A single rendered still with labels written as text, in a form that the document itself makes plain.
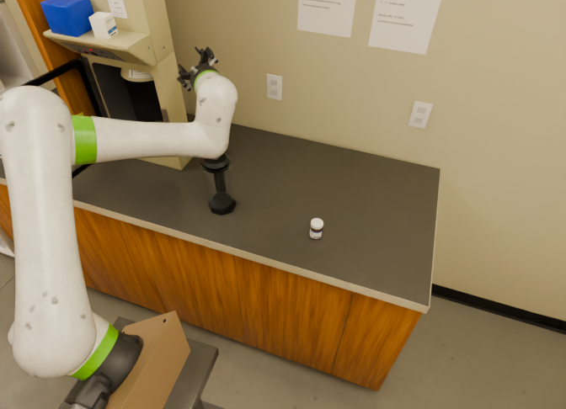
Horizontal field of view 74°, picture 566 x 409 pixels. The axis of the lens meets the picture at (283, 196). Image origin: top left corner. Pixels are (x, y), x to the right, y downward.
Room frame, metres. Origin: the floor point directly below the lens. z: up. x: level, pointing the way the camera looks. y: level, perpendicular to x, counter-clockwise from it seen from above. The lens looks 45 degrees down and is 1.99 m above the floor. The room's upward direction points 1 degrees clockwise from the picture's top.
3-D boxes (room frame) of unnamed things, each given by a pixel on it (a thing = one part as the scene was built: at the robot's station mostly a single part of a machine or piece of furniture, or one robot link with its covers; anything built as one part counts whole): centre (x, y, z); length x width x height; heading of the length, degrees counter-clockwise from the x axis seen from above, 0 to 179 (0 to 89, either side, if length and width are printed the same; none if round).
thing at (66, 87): (1.15, 0.80, 1.19); 0.30 x 0.01 x 0.40; 154
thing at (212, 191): (1.00, 0.23, 1.06); 0.11 x 0.11 x 0.21
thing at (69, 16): (1.22, 0.68, 1.56); 0.10 x 0.10 x 0.09; 71
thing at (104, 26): (1.19, 0.56, 1.54); 0.05 x 0.05 x 0.06; 79
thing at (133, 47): (1.20, 0.60, 1.46); 0.32 x 0.12 x 0.10; 71
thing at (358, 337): (1.26, 0.40, 0.45); 2.05 x 0.67 x 0.90; 71
